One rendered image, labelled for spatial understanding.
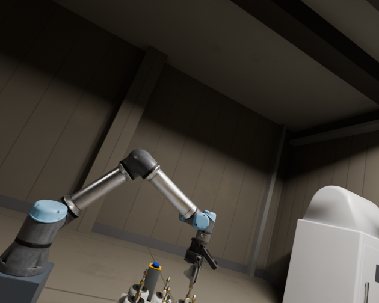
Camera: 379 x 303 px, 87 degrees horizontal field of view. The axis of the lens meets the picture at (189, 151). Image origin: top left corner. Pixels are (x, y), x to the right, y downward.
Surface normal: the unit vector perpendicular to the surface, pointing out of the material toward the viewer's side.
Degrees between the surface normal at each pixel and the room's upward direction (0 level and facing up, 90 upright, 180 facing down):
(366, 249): 90
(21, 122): 90
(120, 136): 90
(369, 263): 90
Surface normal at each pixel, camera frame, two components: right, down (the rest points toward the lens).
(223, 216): 0.34, -0.14
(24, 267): 0.68, -0.28
